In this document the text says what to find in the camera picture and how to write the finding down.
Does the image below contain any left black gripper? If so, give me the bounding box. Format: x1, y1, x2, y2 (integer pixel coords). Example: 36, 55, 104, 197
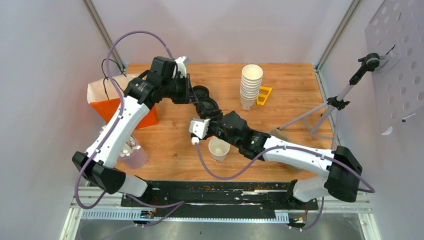
162, 73, 199, 105

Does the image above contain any black plastic cup lid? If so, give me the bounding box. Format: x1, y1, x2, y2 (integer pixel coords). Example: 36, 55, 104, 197
194, 97, 223, 121

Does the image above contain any white paper coffee cup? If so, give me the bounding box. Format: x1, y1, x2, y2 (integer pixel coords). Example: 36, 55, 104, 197
208, 137, 231, 162

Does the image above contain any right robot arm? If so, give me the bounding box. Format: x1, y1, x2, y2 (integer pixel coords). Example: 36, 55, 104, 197
206, 111, 363, 209

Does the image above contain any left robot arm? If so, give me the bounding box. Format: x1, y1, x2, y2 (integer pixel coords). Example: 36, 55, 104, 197
72, 56, 198, 207

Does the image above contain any orange paper takeout bag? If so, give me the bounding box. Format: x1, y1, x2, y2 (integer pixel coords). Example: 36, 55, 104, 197
86, 59, 159, 129

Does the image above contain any stack of black lids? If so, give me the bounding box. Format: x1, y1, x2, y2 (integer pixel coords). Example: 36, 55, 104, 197
192, 85, 210, 102

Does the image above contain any yellow plastic holder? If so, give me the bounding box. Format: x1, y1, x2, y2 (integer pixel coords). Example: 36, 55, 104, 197
256, 86, 273, 107

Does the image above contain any brown pulp cup carrier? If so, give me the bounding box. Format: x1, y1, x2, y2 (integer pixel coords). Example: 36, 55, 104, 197
269, 128, 303, 173

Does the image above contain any stack of white paper cups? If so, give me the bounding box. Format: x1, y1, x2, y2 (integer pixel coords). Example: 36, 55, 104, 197
240, 64, 263, 110

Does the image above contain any pink cup with packets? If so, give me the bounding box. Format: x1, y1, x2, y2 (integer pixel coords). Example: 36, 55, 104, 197
99, 125, 149, 171

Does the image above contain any grey tripod stand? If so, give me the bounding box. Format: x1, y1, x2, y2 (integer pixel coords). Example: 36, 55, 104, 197
278, 53, 389, 146

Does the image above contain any white perforated panel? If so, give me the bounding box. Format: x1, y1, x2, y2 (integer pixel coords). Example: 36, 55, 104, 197
364, 0, 424, 135

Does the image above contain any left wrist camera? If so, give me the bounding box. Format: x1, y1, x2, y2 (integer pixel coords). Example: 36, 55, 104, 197
173, 56, 190, 78

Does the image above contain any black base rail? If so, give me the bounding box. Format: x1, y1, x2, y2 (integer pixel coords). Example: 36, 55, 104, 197
69, 179, 372, 223

